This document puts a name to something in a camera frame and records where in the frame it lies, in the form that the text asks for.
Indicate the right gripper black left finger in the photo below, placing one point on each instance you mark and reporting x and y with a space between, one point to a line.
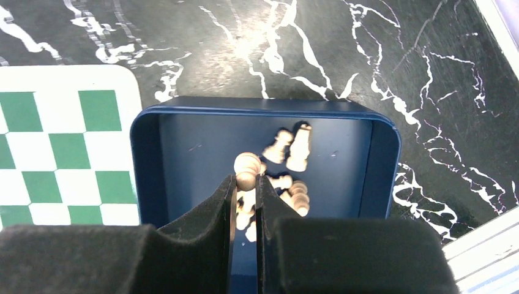
121 255

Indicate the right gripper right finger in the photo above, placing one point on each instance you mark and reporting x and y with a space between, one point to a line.
329 255

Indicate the pile of light chess pieces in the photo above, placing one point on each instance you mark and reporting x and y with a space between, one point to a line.
293 150

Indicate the green white chess board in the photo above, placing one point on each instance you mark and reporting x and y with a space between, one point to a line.
65 147

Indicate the dark blue tray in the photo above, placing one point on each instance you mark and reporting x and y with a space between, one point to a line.
183 150

